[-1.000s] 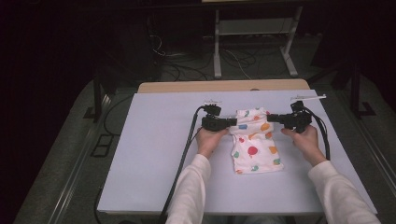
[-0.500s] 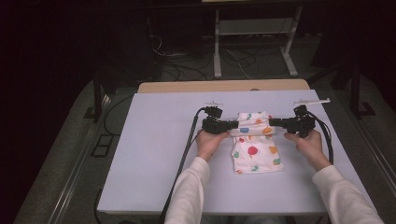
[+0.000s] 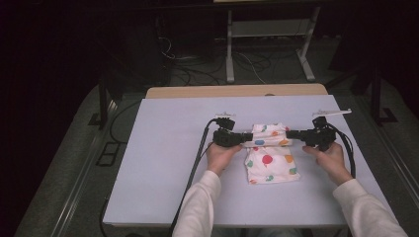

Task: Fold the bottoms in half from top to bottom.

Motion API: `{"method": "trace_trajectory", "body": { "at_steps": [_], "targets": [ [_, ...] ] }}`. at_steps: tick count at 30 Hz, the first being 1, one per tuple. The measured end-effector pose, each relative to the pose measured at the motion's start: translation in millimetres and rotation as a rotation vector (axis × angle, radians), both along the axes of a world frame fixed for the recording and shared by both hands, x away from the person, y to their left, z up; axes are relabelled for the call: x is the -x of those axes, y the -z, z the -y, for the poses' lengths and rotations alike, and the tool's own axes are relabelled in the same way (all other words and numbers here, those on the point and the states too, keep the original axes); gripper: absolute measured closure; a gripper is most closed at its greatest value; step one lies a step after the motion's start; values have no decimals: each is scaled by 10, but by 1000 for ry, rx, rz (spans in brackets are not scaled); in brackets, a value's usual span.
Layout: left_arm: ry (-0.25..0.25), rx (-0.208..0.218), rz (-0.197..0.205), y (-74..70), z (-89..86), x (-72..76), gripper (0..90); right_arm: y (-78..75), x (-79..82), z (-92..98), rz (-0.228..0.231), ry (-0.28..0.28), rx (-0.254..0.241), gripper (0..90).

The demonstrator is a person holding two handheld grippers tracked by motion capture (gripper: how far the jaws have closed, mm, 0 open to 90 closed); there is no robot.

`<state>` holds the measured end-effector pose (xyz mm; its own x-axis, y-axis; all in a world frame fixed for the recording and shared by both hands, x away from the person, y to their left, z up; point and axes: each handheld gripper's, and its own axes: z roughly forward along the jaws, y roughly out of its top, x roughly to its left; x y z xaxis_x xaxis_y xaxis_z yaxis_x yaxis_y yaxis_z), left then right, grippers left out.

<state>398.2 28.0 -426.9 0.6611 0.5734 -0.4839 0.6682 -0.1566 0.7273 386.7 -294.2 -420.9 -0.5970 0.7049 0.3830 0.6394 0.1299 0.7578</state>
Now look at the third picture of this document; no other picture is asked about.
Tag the person's left hand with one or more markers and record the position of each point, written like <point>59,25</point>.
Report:
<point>219,158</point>

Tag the white metal table frame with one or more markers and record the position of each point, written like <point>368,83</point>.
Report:
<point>229,49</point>

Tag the metal floor rail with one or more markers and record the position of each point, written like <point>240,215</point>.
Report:
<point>84,184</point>
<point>395,158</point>

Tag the white table board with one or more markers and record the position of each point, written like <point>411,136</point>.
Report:
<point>164,138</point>

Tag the black metal stand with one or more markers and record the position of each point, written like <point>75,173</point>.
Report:
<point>376,98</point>
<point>102,105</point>

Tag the wooden table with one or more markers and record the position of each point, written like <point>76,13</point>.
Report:
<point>230,90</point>

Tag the white fruit print pants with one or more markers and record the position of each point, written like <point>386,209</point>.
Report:
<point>270,164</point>

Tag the person's right hand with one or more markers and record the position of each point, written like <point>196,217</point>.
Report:
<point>331,163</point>

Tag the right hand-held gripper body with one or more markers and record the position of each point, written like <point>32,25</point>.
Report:
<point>319,136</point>

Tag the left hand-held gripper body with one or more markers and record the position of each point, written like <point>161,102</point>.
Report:
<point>225,136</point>

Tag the black floor frame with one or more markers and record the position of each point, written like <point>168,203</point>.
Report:
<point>110,154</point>

